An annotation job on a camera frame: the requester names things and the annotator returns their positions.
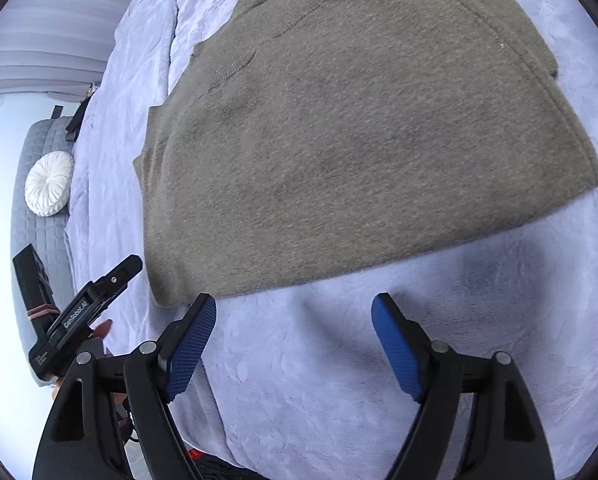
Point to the olive brown knit sweater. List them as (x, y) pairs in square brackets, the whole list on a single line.
[(354, 135)]

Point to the person's left hand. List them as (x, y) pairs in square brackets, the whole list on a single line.
[(101, 330)]

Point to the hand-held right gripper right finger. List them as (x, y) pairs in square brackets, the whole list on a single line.
[(396, 347)]

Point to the grey curtain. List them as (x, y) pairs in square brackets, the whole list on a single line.
[(54, 35)]

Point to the lavender plush blanket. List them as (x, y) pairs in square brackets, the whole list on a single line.
[(304, 385)]

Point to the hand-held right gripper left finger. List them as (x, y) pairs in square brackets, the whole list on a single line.
[(191, 345)]

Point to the round white pleated pillow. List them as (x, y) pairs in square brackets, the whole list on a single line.
[(49, 185)]

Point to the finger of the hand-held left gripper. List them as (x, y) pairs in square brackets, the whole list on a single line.
[(116, 277)]

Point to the grey quilted sofa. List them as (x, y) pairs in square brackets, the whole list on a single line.
[(34, 240)]

